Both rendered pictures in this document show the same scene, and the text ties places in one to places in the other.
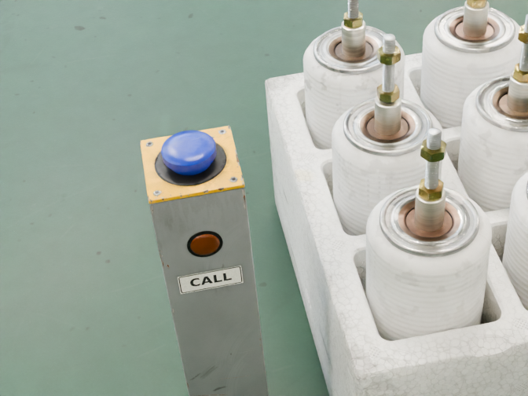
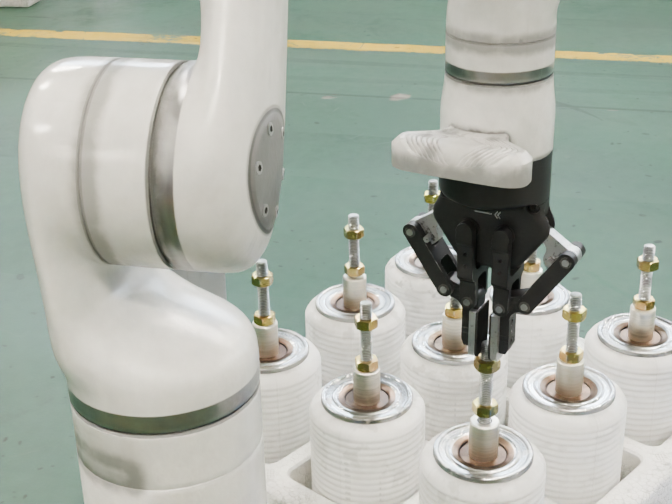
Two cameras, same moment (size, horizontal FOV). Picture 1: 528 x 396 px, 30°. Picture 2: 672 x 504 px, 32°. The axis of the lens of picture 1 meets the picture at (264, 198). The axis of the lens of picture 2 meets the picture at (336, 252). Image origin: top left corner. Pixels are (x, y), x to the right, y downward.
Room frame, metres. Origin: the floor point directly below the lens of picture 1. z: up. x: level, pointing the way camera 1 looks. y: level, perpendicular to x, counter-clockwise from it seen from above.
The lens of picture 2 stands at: (0.01, -0.84, 0.77)
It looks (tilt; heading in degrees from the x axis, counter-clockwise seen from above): 25 degrees down; 50
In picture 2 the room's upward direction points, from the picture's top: 1 degrees counter-clockwise
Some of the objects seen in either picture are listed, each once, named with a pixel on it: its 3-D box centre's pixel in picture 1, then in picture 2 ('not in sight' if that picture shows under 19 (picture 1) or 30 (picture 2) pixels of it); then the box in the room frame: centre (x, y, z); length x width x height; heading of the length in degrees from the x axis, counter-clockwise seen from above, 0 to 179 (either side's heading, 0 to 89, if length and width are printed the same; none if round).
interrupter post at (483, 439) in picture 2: not in sight; (483, 438); (0.56, -0.36, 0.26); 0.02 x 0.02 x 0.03
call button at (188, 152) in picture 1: (189, 155); not in sight; (0.55, 0.05, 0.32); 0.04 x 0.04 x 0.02
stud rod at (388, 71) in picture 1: (388, 75); (354, 252); (0.65, -0.11, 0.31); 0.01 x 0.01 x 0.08
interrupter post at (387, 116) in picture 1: (387, 115); (354, 291); (0.65, -0.11, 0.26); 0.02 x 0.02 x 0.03
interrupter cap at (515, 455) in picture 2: not in sight; (483, 452); (0.56, -0.36, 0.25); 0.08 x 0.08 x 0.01
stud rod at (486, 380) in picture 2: not in sight; (486, 386); (0.56, -0.36, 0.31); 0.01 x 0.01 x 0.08
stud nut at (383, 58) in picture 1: (389, 54); (353, 232); (0.65, -0.11, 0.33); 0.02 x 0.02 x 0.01; 5
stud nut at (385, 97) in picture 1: (388, 92); (354, 268); (0.65, -0.11, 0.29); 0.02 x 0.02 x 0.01; 5
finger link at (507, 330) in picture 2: not in sight; (516, 320); (0.56, -0.38, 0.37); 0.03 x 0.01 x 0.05; 110
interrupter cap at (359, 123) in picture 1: (387, 126); (355, 303); (0.65, -0.11, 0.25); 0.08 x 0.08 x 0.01
